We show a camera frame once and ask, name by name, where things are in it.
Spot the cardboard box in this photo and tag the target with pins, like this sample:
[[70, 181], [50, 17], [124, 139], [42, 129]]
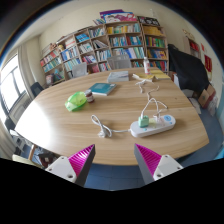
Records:
[[206, 96]]

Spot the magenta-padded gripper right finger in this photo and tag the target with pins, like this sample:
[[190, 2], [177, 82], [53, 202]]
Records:
[[165, 165]]

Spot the grey book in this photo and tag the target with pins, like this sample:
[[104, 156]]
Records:
[[118, 76]]

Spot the teal book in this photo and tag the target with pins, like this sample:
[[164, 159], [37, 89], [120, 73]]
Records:
[[102, 88]]

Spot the small wooden wall shelf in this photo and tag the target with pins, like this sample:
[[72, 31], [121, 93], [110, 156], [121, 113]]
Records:
[[194, 46]]

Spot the white power strip pastel sockets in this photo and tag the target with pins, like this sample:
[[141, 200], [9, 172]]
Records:
[[161, 125]]

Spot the yellow book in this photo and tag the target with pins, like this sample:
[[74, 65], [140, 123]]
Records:
[[161, 75], [146, 76]]

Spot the red wall decoration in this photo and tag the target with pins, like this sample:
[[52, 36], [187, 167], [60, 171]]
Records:
[[208, 62]]

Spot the grey mesh chair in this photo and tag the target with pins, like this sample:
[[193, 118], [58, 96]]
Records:
[[119, 62], [79, 70]]

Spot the window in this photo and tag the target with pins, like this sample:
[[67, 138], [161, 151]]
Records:
[[11, 83]]

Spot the wooden bookshelf unit with books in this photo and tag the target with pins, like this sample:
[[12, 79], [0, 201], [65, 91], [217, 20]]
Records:
[[123, 40]]

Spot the white bottle red label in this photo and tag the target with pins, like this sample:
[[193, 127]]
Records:
[[146, 66]]

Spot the dark chair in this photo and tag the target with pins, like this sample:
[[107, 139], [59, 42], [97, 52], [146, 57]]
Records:
[[36, 89]]

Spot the black cloth cover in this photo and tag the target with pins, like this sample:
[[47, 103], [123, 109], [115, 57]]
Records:
[[188, 68]]

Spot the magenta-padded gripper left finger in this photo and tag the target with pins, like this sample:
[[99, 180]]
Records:
[[63, 166]]

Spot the small dark jar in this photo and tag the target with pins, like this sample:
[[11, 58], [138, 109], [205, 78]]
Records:
[[89, 96]]

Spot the green charger block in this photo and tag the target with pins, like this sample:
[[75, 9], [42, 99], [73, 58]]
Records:
[[143, 121]]

